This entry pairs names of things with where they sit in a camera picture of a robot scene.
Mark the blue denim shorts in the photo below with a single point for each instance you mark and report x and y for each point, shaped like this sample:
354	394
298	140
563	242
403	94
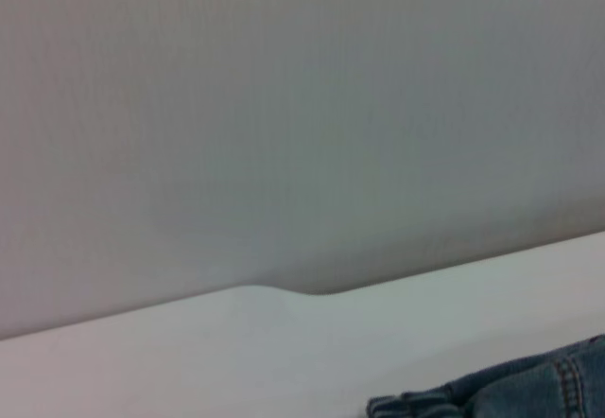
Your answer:
510	385

